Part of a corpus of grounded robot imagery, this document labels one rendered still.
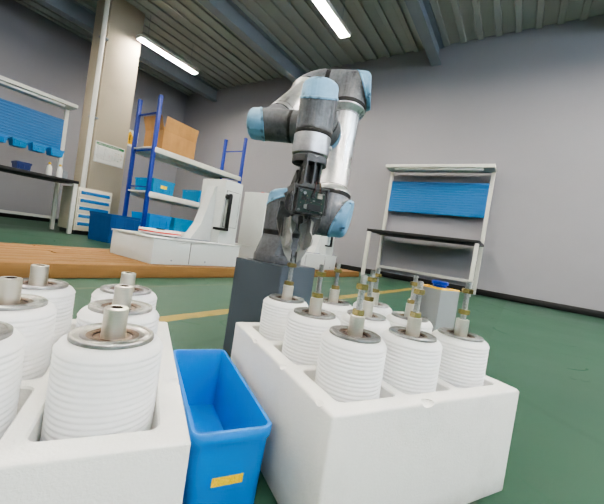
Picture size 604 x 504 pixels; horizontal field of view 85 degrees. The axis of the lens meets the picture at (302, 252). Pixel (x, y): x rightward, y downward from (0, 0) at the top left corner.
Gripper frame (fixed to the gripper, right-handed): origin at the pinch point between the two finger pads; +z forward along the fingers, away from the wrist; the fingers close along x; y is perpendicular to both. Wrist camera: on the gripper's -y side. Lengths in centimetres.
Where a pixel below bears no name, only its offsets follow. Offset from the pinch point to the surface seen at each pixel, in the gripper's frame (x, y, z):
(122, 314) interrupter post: -24.0, 31.9, 6.7
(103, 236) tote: -151, -405, 27
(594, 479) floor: 62, 23, 34
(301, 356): 0.1, 16.0, 15.7
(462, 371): 26.2, 22.6, 14.3
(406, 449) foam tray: 12.3, 29.8, 22.6
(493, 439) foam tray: 32.0, 25.2, 24.3
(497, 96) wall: 368, -355, -268
